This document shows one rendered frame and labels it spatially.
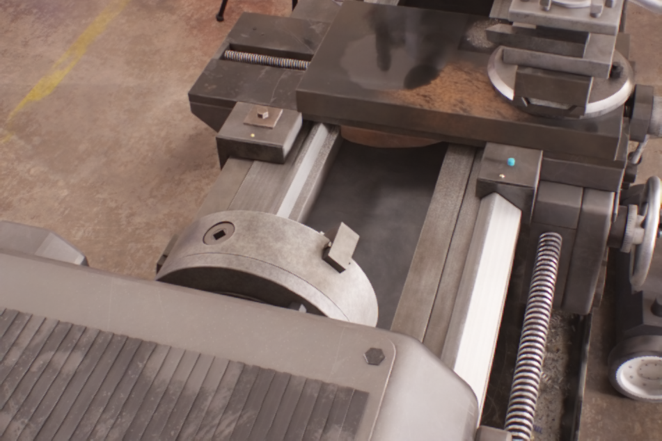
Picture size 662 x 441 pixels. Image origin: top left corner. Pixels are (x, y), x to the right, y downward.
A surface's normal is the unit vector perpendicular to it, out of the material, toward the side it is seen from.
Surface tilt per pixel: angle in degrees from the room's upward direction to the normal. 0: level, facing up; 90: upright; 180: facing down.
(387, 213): 3
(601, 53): 0
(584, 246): 90
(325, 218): 12
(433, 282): 0
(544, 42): 90
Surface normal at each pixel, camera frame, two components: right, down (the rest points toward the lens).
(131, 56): -0.04, -0.74
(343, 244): 0.60, -0.44
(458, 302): -0.71, -0.64
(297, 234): 0.26, -0.65
